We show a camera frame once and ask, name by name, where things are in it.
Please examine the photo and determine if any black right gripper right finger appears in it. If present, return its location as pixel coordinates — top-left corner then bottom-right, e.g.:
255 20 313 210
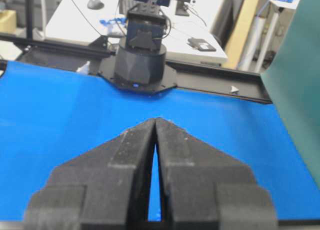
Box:
155 118 278 229

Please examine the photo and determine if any blue table mat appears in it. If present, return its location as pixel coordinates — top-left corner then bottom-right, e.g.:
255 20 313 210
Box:
0 62 320 221

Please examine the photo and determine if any black flat device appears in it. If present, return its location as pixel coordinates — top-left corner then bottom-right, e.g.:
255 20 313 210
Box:
187 38 217 52

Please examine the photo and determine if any blue printed part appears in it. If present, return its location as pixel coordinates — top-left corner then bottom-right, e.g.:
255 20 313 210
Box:
99 18 126 27

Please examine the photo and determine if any grey computer mouse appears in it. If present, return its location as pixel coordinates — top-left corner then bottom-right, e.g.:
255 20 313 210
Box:
87 0 105 10

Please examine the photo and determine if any green backdrop sheet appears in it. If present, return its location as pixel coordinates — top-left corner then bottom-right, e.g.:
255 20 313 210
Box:
261 0 320 184

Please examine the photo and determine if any white side table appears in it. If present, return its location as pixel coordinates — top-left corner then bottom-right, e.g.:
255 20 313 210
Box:
45 0 227 63

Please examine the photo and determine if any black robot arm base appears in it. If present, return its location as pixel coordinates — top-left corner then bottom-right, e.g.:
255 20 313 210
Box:
98 0 177 94

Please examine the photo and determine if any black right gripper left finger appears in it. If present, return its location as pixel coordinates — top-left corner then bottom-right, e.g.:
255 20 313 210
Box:
24 118 156 229

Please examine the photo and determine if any black aluminium frame rail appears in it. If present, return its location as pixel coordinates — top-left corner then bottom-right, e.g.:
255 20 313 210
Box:
0 34 271 104

